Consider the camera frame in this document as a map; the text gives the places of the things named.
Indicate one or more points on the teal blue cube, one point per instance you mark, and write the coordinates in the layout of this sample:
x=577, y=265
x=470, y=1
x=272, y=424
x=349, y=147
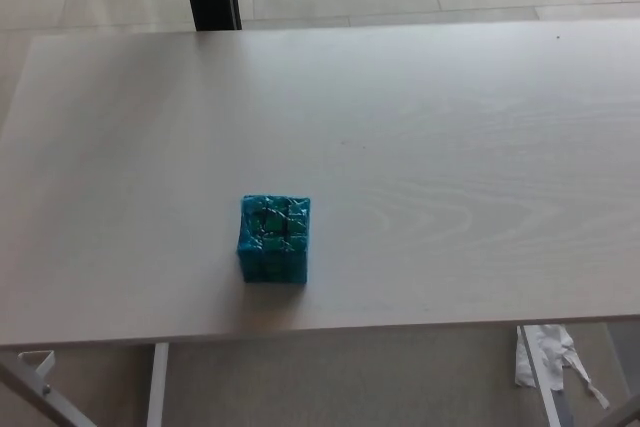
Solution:
x=274, y=239

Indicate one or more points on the white slanted table leg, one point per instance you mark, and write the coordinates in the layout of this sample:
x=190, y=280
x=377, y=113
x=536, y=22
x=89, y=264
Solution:
x=542, y=382

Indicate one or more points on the white diagonal table brace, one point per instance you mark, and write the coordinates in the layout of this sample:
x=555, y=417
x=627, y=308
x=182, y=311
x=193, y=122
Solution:
x=35, y=387

